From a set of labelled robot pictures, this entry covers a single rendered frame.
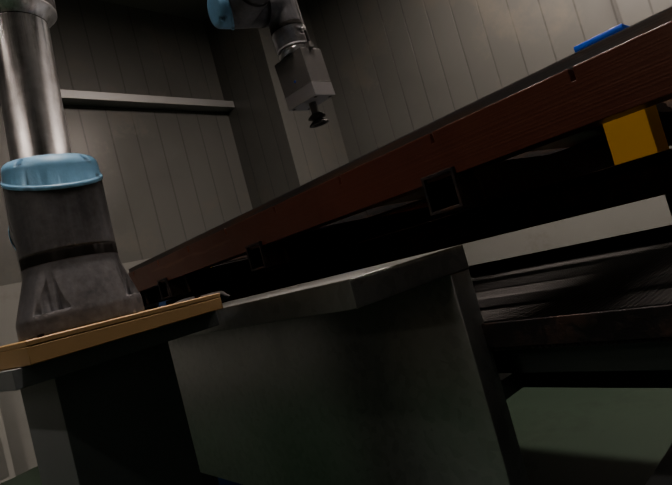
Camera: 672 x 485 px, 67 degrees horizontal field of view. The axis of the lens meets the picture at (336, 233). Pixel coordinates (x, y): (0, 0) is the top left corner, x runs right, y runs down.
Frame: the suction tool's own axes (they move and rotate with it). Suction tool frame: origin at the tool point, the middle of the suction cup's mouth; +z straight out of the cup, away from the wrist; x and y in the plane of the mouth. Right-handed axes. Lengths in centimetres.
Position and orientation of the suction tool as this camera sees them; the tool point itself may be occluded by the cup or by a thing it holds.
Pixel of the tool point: (319, 124)
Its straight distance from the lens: 111.2
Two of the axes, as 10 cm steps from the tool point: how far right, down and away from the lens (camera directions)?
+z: 3.1, 9.5, -0.1
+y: -7.0, 2.4, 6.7
